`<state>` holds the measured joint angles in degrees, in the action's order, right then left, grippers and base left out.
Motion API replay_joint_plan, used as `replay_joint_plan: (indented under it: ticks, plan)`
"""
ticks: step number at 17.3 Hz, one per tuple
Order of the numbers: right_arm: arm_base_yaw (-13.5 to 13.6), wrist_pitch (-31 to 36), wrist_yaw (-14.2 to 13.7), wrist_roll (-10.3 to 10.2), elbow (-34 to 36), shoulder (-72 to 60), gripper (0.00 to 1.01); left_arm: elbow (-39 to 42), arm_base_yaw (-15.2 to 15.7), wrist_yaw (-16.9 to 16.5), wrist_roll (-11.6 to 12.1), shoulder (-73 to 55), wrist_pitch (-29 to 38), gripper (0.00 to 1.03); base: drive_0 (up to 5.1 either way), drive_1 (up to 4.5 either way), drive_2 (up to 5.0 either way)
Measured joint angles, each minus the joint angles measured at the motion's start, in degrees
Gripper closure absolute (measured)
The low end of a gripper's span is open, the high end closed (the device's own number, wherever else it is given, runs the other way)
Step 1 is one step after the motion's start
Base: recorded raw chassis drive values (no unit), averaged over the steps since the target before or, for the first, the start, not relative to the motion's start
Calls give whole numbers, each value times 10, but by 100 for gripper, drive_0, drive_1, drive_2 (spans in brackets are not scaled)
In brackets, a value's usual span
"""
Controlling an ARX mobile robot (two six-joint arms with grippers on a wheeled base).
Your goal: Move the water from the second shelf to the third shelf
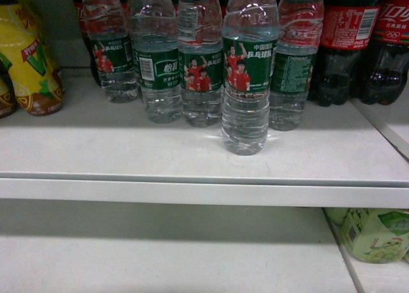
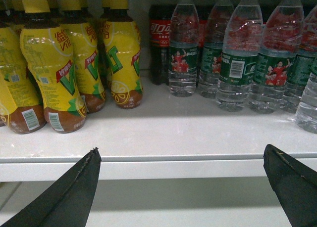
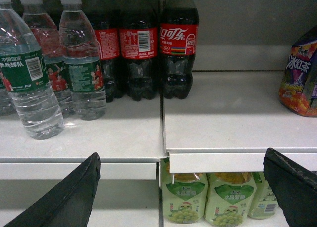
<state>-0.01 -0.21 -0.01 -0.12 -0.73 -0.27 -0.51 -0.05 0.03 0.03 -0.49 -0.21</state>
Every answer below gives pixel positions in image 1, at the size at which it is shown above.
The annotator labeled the white metal shelf board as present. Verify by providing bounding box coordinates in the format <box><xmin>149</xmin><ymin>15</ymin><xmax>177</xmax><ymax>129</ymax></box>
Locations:
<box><xmin>1</xmin><ymin>70</ymin><xmax>408</xmax><ymax>208</ymax></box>

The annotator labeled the cola bottle red label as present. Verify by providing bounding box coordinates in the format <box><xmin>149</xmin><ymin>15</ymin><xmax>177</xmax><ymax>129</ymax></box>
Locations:
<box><xmin>307</xmin><ymin>0</ymin><xmax>382</xmax><ymax>107</ymax></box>

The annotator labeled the green-label water bottle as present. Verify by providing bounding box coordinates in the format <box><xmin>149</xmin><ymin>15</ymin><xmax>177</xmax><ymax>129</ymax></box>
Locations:
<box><xmin>222</xmin><ymin>0</ymin><xmax>279</xmax><ymax>156</ymax></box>

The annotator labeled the green grape drink pack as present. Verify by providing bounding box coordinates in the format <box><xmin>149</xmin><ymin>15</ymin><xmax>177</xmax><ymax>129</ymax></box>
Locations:
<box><xmin>324</xmin><ymin>207</ymin><xmax>408</xmax><ymax>264</ymax></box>

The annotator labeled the water bottle middle row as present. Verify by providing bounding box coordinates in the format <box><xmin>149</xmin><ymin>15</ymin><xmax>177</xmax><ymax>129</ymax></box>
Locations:
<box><xmin>177</xmin><ymin>0</ymin><xmax>223</xmax><ymax>128</ymax></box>

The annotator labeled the cola bottle olympic label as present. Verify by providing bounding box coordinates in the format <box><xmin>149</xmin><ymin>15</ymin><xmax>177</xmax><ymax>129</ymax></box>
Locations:
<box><xmin>359</xmin><ymin>0</ymin><xmax>408</xmax><ymax>105</ymax></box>

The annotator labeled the lemon tea bottle left edge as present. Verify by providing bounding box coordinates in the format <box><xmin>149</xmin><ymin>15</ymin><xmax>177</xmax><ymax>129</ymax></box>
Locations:
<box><xmin>0</xmin><ymin>72</ymin><xmax>17</xmax><ymax>119</ymax></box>

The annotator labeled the water bottle right row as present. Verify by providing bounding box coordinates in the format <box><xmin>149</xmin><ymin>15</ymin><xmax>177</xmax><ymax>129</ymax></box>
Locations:
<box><xmin>269</xmin><ymin>0</ymin><xmax>324</xmax><ymax>131</ymax></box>

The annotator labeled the lower white shelf board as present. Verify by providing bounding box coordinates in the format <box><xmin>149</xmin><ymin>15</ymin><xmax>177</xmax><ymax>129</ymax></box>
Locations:
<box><xmin>1</xmin><ymin>236</ymin><xmax>408</xmax><ymax>292</ymax></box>

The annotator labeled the water bottle far left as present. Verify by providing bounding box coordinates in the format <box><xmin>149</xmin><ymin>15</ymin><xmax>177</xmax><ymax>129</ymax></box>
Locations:
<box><xmin>82</xmin><ymin>0</ymin><xmax>138</xmax><ymax>103</ymax></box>

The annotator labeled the water bottle row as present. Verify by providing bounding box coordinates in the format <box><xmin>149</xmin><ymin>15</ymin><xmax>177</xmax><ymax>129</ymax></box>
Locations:
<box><xmin>177</xmin><ymin>0</ymin><xmax>223</xmax><ymax>128</ymax></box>
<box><xmin>269</xmin><ymin>0</ymin><xmax>324</xmax><ymax>131</ymax></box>

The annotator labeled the yellow lemon tea bottle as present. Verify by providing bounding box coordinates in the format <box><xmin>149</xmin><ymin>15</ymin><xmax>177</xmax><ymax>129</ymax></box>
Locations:
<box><xmin>1</xmin><ymin>0</ymin><xmax>63</xmax><ymax>116</ymax></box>

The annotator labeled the water bottle barcode label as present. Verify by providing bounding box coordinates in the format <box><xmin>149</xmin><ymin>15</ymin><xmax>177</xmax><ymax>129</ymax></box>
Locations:
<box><xmin>128</xmin><ymin>0</ymin><xmax>181</xmax><ymax>123</ymax></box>

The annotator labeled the cola bottle behind water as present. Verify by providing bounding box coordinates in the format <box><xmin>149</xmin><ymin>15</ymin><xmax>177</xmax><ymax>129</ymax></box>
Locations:
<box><xmin>72</xmin><ymin>0</ymin><xmax>101</xmax><ymax>86</ymax></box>

